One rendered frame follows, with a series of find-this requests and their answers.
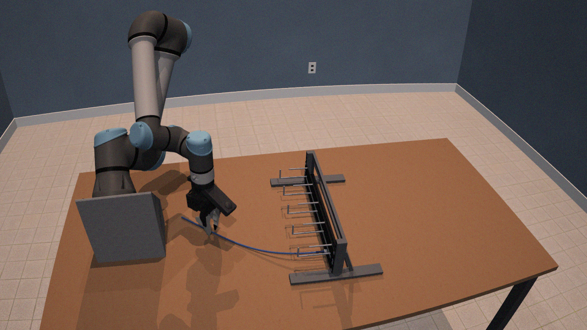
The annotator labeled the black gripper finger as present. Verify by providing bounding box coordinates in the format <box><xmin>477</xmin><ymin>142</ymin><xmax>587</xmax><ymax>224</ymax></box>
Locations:
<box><xmin>195</xmin><ymin>207</ymin><xmax>212</xmax><ymax>236</ymax></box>
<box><xmin>208</xmin><ymin>208</ymin><xmax>221</xmax><ymax>230</ymax></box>

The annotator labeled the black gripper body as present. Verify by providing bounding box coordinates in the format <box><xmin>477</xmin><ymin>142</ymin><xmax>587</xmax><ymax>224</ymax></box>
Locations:
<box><xmin>186</xmin><ymin>176</ymin><xmax>216</xmax><ymax>214</ymax></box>

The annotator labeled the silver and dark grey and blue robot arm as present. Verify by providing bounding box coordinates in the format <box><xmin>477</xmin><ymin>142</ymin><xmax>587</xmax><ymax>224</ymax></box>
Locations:
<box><xmin>92</xmin><ymin>11</ymin><xmax>237</xmax><ymax>216</ymax></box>

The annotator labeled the grey free-standing rack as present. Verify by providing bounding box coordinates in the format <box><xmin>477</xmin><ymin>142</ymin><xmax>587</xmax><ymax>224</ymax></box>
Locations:
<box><xmin>270</xmin><ymin>150</ymin><xmax>383</xmax><ymax>285</ymax></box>

